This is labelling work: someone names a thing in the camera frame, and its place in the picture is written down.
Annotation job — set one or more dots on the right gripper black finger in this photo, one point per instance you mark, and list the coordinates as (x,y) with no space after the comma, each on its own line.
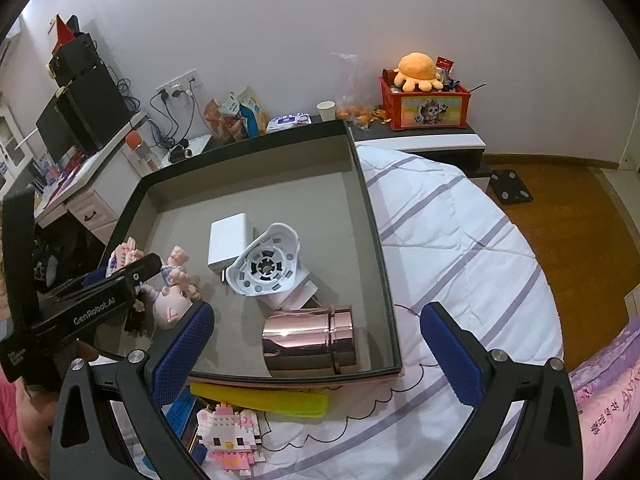
(142,270)

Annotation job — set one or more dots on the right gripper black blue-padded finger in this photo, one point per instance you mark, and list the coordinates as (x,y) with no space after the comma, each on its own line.
(87,442)
(546,441)

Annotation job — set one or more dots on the blue point liner pen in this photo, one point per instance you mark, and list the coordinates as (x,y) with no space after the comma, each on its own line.
(179,412)

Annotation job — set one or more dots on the white power adapter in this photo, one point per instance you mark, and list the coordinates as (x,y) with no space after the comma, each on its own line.
(228,237)

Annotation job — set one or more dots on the blue metal harmonica box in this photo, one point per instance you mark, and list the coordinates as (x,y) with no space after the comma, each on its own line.
(192,442)

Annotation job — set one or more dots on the pink white brick cat figure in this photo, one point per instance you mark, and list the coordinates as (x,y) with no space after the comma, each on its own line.
(231,439)

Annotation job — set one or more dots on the yellow highlighter pen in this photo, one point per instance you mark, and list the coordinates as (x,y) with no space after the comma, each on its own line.
(281,402)

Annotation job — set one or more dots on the pink brick keyboard toy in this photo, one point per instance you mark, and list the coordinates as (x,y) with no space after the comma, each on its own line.
(123,255)

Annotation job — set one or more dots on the pink pig doll figure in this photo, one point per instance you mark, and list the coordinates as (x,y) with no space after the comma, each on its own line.
(170,303)

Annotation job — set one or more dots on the pink embroidered pillow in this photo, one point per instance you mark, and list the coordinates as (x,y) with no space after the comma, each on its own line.
(606,392)

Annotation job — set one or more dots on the white desk with drawers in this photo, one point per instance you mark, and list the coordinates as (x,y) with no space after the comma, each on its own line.
(95,194)

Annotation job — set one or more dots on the bottle with red cap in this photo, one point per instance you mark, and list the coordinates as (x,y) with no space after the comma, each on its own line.
(134,141)

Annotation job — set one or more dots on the pink box with black rim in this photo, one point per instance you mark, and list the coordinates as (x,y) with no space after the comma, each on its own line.
(309,178)

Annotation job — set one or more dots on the black computer monitor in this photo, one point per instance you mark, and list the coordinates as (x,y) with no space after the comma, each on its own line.
(55,132)

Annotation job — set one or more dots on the snack bags pile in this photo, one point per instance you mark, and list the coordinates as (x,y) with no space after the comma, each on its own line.
(238,118)

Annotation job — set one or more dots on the rose gold metal cylinder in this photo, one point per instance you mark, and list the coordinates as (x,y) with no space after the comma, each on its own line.
(310,342)

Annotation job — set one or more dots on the white striped quilt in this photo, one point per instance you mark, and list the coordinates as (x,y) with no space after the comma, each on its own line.
(385,232)

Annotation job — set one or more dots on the white paper cup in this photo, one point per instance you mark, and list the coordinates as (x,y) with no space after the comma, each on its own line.
(326,110)

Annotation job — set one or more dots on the black bathroom scale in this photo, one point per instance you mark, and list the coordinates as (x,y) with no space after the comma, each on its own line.
(509,187)

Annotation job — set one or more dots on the black white nightstand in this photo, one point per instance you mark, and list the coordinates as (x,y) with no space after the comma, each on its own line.
(460,147)

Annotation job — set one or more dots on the red cartoon storage crate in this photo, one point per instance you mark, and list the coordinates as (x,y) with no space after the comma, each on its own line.
(414,110)

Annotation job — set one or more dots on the orange octopus plush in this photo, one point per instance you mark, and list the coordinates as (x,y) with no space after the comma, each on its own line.
(416,71)

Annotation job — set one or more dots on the white wall power strip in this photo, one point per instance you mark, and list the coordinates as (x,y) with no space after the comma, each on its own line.
(187,82)

